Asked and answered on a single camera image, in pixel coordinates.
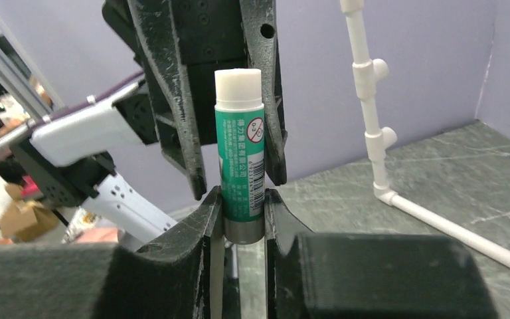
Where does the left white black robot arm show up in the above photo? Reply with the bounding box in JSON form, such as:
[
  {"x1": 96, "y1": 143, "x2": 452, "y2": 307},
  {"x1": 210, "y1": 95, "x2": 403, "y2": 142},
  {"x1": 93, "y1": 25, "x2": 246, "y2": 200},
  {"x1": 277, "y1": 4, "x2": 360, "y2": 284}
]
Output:
[{"x1": 12, "y1": 1, "x2": 288, "y2": 243}]

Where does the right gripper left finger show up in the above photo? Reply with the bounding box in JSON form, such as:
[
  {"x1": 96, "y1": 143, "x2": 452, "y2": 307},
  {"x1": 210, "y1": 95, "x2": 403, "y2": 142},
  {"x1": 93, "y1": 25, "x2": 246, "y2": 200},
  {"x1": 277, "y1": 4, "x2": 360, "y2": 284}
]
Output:
[{"x1": 0, "y1": 187, "x2": 224, "y2": 318}]

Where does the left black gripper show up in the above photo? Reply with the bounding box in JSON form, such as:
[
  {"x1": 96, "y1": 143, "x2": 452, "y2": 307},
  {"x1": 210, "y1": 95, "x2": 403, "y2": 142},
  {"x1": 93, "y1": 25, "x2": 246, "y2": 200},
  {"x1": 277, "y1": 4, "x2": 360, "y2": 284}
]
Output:
[{"x1": 102, "y1": 0, "x2": 288, "y2": 201}]

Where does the cardboard box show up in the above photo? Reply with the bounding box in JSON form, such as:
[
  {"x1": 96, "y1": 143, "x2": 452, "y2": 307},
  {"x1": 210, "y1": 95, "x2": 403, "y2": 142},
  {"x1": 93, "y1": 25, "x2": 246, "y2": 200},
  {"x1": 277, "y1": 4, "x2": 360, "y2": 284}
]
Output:
[{"x1": 0, "y1": 200, "x2": 60, "y2": 243}]

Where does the white PVC pipe frame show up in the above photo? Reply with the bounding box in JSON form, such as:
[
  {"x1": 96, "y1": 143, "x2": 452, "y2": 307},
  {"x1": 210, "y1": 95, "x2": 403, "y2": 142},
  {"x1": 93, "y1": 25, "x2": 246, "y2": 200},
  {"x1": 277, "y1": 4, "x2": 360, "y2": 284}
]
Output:
[{"x1": 339, "y1": 0, "x2": 510, "y2": 284}]

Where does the green white glue stick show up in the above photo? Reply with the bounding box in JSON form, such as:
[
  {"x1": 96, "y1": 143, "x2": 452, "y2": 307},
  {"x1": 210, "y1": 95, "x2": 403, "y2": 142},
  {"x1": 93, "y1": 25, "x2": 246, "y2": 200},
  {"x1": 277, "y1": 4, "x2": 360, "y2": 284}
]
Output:
[{"x1": 214, "y1": 68, "x2": 265, "y2": 245}]

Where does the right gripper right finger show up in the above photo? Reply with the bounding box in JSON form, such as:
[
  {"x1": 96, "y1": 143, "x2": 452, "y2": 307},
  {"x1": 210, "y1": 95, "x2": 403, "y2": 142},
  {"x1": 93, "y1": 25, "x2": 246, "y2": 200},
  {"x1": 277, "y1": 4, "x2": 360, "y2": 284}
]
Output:
[{"x1": 264, "y1": 189, "x2": 499, "y2": 318}]

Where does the aluminium table frame rail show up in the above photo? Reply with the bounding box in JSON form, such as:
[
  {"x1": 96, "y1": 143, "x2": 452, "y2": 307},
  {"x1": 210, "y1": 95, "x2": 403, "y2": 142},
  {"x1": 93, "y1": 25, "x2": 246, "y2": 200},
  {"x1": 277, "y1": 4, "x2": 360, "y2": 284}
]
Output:
[{"x1": 0, "y1": 21, "x2": 52, "y2": 161}]

